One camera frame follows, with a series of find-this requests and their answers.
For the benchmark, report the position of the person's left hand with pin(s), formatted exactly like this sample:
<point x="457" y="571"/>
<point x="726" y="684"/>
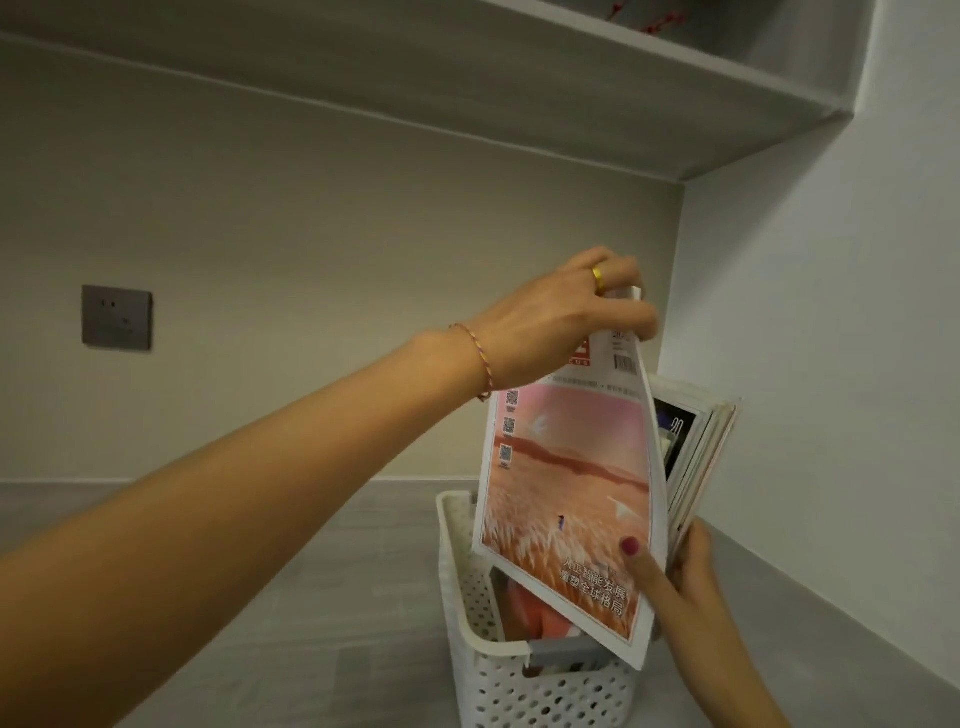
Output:
<point x="540" y="322"/>

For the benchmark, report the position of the person's right hand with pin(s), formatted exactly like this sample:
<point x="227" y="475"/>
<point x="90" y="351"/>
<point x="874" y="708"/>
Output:
<point x="697" y="630"/>

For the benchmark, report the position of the person's right thumb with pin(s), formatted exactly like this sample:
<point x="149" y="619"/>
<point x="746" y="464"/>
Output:
<point x="645" y="566"/>

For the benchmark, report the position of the person's left thumb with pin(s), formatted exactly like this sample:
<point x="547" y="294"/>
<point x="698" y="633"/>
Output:
<point x="630" y="321"/>

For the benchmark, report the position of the pink cover magazine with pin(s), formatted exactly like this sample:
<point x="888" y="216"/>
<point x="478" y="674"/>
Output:
<point x="570" y="487"/>

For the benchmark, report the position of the stack of magazines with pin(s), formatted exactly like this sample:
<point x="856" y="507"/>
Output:
<point x="697" y="457"/>

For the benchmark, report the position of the person's left forearm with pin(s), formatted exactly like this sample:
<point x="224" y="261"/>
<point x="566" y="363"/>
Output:
<point x="225" y="525"/>

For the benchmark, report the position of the person's right forearm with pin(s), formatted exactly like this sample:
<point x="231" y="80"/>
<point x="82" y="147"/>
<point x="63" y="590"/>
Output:
<point x="739" y="720"/>

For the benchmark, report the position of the grey cover magazine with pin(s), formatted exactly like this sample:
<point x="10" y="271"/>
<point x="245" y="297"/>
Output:
<point x="562" y="656"/>

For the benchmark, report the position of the orange cover magazine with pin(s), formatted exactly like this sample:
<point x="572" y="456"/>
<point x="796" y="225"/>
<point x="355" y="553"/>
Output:
<point x="529" y="611"/>

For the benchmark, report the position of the white perforated plastic basket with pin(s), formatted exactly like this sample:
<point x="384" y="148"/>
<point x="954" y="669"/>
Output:
<point x="487" y="660"/>

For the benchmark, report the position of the red hanging ornament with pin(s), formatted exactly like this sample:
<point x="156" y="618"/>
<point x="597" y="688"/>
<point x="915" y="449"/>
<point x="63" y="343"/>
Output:
<point x="660" y="19"/>

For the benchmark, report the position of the grey wall shelf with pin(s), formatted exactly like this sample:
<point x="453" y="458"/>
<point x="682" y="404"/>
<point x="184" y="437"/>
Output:
<point x="465" y="82"/>

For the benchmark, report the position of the grey wall socket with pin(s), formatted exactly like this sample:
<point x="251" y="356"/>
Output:
<point x="117" y="318"/>

